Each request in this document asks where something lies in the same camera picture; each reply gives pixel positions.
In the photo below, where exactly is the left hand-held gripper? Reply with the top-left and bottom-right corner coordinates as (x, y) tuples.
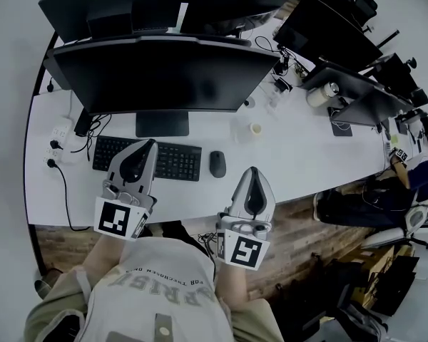
(93, 139), (159, 243)

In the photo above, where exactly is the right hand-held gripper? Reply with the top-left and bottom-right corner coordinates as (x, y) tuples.
(215, 166), (276, 271)

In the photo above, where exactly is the black keyboard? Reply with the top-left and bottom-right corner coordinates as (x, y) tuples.
(92, 135), (203, 182)

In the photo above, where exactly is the black computer mouse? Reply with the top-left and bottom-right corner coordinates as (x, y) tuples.
(209, 150), (228, 178)

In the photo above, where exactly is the person's right forearm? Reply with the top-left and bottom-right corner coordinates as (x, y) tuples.
(213, 258), (251, 312)

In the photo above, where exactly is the person's left forearm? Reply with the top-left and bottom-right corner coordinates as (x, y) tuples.
(82, 230), (131, 276)

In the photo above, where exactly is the black mouse pad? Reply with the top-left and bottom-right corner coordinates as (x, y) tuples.
(330, 118), (354, 138)

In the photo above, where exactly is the black power adapter box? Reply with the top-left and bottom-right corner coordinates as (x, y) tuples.
(73, 108), (94, 138)

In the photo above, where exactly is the white power strip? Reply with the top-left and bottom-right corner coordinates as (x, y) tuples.
(41, 116), (74, 166)

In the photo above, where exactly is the large black curved monitor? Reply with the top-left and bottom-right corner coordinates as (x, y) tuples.
(44, 35), (282, 139)

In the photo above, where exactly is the white jar with lid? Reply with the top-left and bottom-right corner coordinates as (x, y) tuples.
(306, 81), (342, 108)

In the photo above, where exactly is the person's beige printed shirt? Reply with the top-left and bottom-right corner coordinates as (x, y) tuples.
(23, 236), (285, 342)

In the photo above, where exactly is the cardboard box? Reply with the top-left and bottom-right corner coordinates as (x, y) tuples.
(349, 244), (417, 299)

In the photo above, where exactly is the white office chair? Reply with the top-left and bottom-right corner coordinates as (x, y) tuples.
(361, 192), (428, 253)

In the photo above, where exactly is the black bag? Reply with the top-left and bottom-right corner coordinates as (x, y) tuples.
(369, 253), (422, 317)

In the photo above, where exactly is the grey backpack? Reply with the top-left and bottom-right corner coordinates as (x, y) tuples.
(334, 303), (392, 342)

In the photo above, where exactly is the black office chair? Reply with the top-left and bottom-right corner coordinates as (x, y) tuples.
(320, 0), (379, 33)

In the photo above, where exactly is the bundle of black cables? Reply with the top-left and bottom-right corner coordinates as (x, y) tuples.
(197, 230), (219, 261)

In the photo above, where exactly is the black power cable with plug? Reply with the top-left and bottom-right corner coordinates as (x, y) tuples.
(45, 157), (91, 232)

